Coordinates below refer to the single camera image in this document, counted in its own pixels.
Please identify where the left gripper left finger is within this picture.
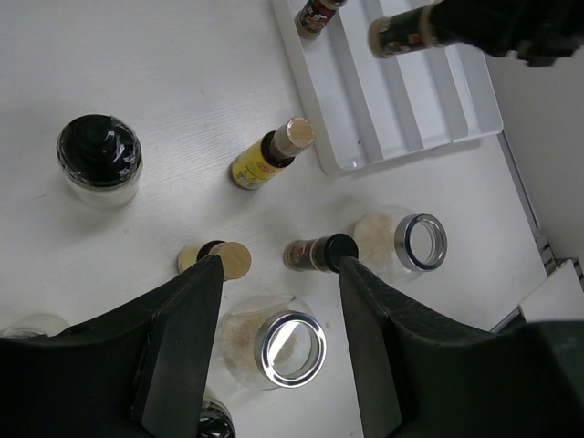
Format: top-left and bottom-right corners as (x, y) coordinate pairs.
(131, 255), (224, 437)

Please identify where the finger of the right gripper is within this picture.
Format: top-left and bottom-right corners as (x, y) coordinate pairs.
(429, 0), (583, 67)

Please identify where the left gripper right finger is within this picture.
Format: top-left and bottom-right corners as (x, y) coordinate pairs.
(339, 257), (403, 437)

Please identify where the black-cap jar front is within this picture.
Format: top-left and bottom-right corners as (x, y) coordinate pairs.
(196, 397), (236, 438)

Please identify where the black-cap jar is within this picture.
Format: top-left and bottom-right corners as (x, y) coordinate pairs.
(196, 397), (236, 438)
(56, 114), (143, 209)
(1, 314), (69, 339)

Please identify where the glass jar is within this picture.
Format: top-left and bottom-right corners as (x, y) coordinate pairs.
(216, 294), (328, 391)
(351, 205), (448, 283)

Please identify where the small spice bottle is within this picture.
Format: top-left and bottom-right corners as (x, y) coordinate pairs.
(283, 234), (359, 274)
(368, 5), (438, 58)
(295, 0), (348, 39)

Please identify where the yellow-label bottle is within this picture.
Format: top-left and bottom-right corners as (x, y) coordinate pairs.
(177, 240), (253, 280)
(229, 117), (316, 191)

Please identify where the black-cap jar back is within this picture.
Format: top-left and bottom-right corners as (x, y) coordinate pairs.
(56, 114), (143, 209)

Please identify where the white divided organizer tray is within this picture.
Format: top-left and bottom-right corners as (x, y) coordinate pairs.
(272, 1), (503, 175)

